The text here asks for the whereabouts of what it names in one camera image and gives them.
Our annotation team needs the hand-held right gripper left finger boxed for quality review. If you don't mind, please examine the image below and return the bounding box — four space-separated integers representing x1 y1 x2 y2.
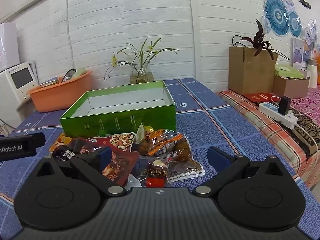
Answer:
35 146 127 197

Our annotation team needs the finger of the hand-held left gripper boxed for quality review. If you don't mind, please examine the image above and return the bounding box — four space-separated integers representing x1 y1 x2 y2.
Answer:
24 132 46 148

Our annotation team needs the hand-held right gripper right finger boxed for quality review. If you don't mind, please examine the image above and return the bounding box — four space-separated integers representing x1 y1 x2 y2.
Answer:
192 146 287 197

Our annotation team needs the dark red meat snack packet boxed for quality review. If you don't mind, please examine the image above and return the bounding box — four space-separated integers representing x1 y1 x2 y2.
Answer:
75 137 140 183

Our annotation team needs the nut picture snack packet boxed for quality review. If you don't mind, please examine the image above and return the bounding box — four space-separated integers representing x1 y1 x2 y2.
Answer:
86 132 137 153

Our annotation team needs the orange snack packet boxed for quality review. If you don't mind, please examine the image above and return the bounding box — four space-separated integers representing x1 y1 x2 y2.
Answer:
49 133 75 153

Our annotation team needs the black snack packet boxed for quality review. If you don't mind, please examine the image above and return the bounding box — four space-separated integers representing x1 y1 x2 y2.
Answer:
52 144 83 162

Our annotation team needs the green cardboard box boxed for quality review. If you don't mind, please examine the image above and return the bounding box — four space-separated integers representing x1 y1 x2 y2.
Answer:
59 81 177 138

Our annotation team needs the yellow green snack packet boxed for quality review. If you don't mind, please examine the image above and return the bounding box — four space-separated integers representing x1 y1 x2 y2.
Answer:
135 123 154 145

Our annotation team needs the small red candy packet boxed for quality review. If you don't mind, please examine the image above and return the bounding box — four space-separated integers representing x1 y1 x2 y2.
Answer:
139 155 172 187

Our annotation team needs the orange print clear packet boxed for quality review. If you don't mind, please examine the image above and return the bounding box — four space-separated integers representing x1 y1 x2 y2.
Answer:
146 129 184 157

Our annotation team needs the blue plaid tablecloth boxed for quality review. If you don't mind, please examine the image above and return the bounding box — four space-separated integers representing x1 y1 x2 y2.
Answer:
0 78 313 240

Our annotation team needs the white appliance with screen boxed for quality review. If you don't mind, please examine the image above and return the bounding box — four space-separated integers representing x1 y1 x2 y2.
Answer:
0 61 39 130

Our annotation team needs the orange plastic basin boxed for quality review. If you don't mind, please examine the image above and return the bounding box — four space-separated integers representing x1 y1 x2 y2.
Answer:
26 70 93 113

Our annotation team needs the orange plaid blanket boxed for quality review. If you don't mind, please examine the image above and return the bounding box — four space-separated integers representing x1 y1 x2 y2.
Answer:
217 90 320 188

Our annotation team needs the flat printed box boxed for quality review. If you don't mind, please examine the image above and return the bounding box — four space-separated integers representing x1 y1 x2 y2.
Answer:
40 79 60 88

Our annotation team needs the white power strip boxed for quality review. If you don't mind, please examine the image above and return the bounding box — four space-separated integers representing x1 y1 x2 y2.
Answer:
258 102 299 128

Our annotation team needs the metal pot lid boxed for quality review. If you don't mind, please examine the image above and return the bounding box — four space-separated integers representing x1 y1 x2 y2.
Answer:
60 68 77 83

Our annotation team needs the red booklet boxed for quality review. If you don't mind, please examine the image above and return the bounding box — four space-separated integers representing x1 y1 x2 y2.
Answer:
243 92 282 103

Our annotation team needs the pale green dish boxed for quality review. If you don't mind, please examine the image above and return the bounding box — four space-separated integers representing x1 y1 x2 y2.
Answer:
72 68 88 78

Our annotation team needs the black charger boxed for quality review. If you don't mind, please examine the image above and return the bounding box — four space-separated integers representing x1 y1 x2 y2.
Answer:
278 96 292 115

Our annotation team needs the glass vase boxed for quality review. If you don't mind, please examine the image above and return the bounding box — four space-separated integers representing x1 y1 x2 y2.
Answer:
129 62 153 85

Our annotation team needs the brown paper bag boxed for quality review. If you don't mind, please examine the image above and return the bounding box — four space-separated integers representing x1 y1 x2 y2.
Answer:
229 46 279 95

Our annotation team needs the brown patterned cloth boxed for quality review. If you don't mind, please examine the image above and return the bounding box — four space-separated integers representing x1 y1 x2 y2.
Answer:
290 115 320 155

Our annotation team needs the white water purifier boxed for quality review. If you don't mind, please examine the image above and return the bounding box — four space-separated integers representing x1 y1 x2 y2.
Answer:
0 22 20 72

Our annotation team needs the brown cardboard box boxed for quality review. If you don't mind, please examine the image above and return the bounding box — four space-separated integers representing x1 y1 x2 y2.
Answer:
272 75 310 99

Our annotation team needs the pink floral blanket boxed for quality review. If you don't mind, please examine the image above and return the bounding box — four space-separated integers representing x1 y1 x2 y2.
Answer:
290 85 320 130

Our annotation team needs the yellow flowered plant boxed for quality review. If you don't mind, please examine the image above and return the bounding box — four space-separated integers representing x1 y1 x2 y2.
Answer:
104 37 179 80

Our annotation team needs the flat light green box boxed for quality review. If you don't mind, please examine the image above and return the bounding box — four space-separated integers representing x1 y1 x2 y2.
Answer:
275 64 304 79

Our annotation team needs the purple leafed plant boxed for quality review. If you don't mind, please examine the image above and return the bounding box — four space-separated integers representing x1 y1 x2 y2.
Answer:
232 19 290 60

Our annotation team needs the white thermos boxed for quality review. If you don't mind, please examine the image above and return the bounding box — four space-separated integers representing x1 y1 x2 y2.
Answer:
306 59 318 88

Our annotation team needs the medium blue paper fan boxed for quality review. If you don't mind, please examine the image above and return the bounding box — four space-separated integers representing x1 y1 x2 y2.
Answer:
287 11 303 37

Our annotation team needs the large blue paper fan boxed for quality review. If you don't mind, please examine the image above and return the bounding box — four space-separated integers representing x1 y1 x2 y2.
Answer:
264 0 292 37

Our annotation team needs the white cable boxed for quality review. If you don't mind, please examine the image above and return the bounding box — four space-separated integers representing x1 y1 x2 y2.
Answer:
291 109 320 157

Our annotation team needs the wall picture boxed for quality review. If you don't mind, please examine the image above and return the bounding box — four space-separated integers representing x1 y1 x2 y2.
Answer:
292 38 305 63

